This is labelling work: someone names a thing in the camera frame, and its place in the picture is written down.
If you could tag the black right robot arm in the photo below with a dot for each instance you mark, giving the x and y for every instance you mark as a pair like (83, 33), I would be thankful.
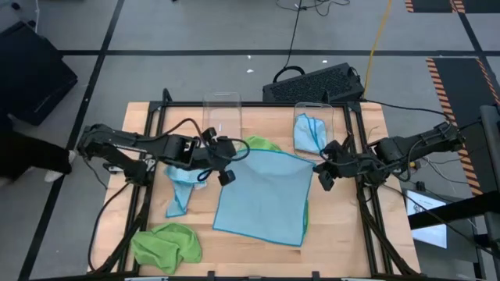
(422, 144)

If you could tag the silver aluminium bracket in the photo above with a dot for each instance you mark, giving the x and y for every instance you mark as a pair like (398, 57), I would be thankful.
(146, 279)
(357, 279)

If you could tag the green microfiber towel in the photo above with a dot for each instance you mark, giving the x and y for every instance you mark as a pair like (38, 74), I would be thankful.
(164, 247)
(259, 143)
(306, 218)

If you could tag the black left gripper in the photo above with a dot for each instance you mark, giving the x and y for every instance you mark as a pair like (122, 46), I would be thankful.
(216, 154)

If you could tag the black frame clamp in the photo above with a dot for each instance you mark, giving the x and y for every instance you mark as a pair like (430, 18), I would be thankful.
(211, 275)
(316, 275)
(166, 97)

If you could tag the white paper tag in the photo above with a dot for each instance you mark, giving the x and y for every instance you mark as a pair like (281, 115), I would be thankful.
(200, 186)

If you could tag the silver metal bracket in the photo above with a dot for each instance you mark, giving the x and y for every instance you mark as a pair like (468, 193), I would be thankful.
(150, 161)

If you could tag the black aluminium table frame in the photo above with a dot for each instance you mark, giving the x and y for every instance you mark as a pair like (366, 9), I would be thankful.
(258, 104)

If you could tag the black floor case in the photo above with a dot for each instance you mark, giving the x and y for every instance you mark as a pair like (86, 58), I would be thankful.
(31, 74)

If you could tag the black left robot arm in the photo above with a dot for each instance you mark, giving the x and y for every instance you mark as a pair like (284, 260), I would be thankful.
(125, 142)

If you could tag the black computer case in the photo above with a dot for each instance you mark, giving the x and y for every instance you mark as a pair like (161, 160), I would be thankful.
(312, 84)

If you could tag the grey padded post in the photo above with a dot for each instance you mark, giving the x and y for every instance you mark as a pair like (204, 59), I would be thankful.
(492, 175)

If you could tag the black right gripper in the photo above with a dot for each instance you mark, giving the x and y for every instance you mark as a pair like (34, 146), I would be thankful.
(351, 164)

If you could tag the black metal beam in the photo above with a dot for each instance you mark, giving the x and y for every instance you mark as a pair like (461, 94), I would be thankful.
(449, 212)

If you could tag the clear plastic bin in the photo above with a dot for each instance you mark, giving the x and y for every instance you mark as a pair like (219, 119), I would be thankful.
(221, 113)
(326, 113)

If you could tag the black orange-striped floor mat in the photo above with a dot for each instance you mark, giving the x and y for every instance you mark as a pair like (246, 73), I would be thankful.
(433, 4)
(457, 97)

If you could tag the person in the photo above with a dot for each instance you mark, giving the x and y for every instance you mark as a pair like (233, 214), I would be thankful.
(27, 156)

